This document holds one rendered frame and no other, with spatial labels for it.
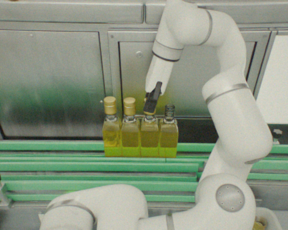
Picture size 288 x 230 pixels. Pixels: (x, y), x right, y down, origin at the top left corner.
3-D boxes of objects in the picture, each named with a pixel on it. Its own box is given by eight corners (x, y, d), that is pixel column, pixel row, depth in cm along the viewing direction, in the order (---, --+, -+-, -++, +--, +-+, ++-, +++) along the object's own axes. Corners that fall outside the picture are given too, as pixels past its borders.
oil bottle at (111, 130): (124, 162, 94) (121, 112, 81) (123, 174, 89) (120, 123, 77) (109, 162, 94) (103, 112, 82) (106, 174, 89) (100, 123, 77)
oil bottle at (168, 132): (173, 164, 93) (177, 114, 81) (174, 175, 88) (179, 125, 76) (157, 163, 93) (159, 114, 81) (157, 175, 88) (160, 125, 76)
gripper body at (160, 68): (153, 39, 70) (142, 75, 77) (152, 53, 62) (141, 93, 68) (179, 46, 71) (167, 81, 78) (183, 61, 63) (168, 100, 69)
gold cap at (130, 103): (136, 109, 79) (136, 96, 76) (136, 116, 76) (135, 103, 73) (125, 109, 79) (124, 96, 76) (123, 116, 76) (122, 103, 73)
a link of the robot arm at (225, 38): (198, 109, 52) (166, 25, 59) (242, 105, 59) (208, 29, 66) (227, 88, 46) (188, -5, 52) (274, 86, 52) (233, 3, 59)
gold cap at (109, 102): (107, 116, 76) (106, 103, 73) (103, 110, 78) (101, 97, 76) (118, 112, 77) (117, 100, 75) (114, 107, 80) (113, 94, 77)
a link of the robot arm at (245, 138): (168, 110, 47) (169, 130, 61) (211, 235, 40) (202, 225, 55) (256, 82, 47) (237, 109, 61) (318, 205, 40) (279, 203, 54)
